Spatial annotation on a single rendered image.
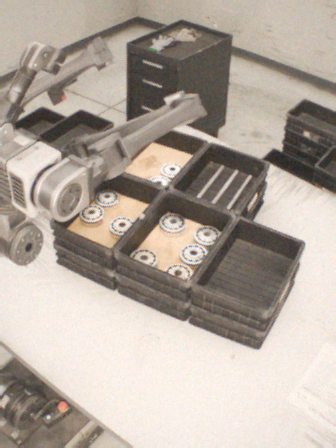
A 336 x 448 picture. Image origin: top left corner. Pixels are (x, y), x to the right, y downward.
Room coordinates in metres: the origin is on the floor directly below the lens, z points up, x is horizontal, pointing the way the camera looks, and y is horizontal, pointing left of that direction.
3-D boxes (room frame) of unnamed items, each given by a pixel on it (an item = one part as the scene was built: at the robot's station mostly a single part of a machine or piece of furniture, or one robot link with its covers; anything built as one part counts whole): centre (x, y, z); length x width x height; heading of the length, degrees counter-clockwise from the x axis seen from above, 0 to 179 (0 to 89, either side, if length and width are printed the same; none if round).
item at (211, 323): (1.39, -0.29, 0.76); 0.40 x 0.30 x 0.12; 153
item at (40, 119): (2.95, 0.90, 0.31); 0.40 x 0.30 x 0.34; 144
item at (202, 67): (3.45, -0.02, 0.45); 0.60 x 0.45 x 0.90; 144
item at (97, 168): (1.18, 0.22, 1.45); 0.09 x 0.08 x 0.12; 54
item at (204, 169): (1.88, -0.20, 0.87); 0.40 x 0.30 x 0.11; 153
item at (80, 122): (2.72, 0.58, 0.37); 0.40 x 0.30 x 0.45; 144
